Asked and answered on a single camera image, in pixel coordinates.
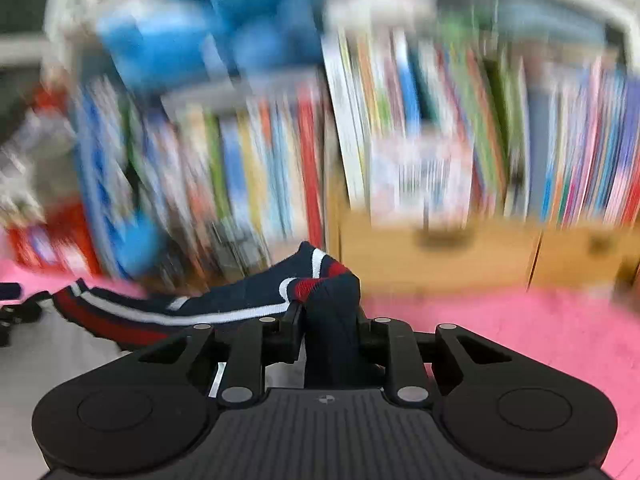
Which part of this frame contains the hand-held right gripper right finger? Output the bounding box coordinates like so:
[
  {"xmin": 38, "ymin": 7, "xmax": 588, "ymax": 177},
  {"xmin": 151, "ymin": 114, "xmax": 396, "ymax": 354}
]
[{"xmin": 356, "ymin": 310, "xmax": 513, "ymax": 407}]

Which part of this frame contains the red plastic crate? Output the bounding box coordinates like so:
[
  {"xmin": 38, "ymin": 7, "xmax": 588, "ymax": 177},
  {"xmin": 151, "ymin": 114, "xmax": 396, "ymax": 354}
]
[{"xmin": 5, "ymin": 200, "xmax": 101, "ymax": 276}]

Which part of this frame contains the row of books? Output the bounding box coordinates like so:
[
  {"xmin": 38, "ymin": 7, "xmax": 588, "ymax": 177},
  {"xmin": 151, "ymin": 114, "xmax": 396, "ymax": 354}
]
[{"xmin": 75, "ymin": 25, "xmax": 640, "ymax": 271}]

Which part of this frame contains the navy striped sweater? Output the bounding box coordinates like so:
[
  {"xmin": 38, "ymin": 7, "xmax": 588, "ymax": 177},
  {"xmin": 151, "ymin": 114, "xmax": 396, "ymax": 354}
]
[{"xmin": 50, "ymin": 241, "xmax": 388, "ymax": 391}]

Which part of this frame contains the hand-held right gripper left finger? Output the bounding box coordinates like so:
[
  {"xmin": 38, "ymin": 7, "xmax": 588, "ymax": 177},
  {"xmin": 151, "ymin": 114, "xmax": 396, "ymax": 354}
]
[{"xmin": 135, "ymin": 302, "xmax": 307, "ymax": 407}]

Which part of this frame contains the blue plush toy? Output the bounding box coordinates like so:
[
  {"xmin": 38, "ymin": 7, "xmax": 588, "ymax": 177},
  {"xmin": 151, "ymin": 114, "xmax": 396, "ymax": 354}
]
[{"xmin": 97, "ymin": 0, "xmax": 326, "ymax": 91}]

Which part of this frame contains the blue plush ball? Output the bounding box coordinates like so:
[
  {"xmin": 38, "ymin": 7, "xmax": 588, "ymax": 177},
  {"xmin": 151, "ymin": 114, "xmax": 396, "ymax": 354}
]
[{"xmin": 115, "ymin": 212, "xmax": 168, "ymax": 278}]

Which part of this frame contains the pink mat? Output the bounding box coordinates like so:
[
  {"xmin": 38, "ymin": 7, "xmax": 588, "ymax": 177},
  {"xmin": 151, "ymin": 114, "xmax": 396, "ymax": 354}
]
[{"xmin": 0, "ymin": 255, "xmax": 640, "ymax": 476}]

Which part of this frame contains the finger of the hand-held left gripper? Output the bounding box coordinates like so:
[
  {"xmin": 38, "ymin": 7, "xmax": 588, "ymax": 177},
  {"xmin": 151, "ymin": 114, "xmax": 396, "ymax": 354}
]
[{"xmin": 0, "ymin": 282, "xmax": 53, "ymax": 348}]

